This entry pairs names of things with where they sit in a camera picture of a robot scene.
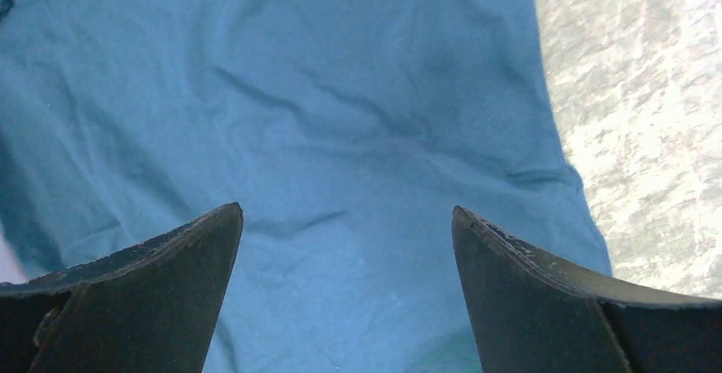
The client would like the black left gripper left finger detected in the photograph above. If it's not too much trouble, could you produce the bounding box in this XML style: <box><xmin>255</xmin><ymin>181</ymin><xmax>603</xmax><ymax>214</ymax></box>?
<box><xmin>1</xmin><ymin>203</ymin><xmax>243</xmax><ymax>372</ymax></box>

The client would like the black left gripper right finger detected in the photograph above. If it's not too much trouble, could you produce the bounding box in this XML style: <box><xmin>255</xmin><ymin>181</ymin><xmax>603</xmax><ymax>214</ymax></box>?
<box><xmin>452</xmin><ymin>206</ymin><xmax>721</xmax><ymax>373</ymax></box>

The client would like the blue t-shirt garment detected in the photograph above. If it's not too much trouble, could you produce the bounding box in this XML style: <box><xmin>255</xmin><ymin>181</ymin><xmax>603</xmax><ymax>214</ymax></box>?
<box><xmin>1</xmin><ymin>0</ymin><xmax>610</xmax><ymax>372</ymax></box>

